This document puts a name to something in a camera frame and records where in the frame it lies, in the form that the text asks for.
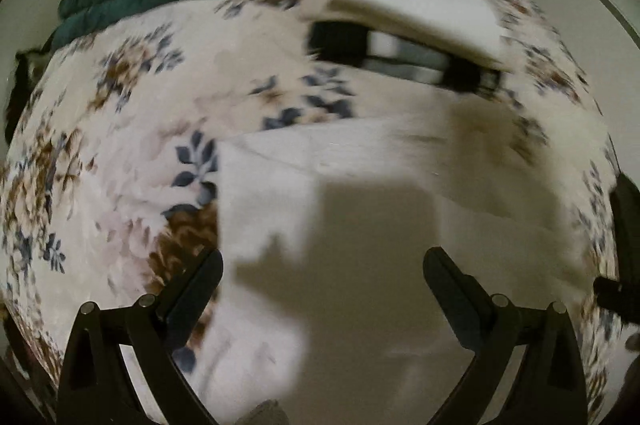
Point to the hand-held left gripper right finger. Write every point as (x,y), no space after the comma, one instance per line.
(442,275)

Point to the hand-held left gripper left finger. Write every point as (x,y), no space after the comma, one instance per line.
(202,275)

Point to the white small garment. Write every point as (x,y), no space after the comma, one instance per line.
(380,230)

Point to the floral printed blanket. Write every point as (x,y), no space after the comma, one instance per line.
(125,145)

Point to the black and white striped garment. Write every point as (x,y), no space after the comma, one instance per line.
(340,42)

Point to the folded white garment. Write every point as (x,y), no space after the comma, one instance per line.
(415,0)

